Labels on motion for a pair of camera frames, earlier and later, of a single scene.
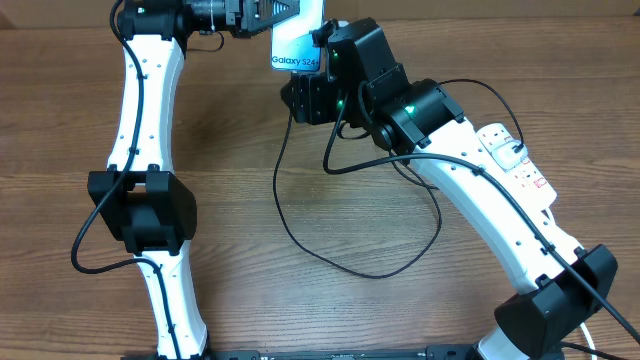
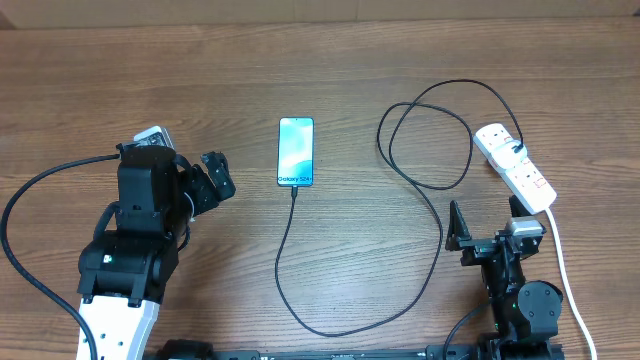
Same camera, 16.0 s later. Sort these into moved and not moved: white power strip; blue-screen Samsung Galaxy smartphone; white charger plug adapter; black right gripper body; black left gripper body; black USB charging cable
Moved: blue-screen Samsung Galaxy smartphone; black USB charging cable; black right gripper body; black left gripper body
Not moved: white power strip; white charger plug adapter
